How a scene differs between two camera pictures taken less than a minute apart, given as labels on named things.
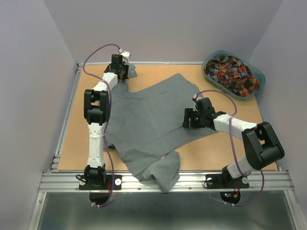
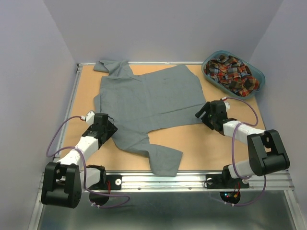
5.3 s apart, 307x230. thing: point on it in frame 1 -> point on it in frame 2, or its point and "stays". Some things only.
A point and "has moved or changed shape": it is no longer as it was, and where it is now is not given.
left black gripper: x=124 y=76 -> x=112 y=130
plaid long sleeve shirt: x=233 y=74 stays
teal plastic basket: x=232 y=74 stays
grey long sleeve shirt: x=145 y=123 has moved or changed shape
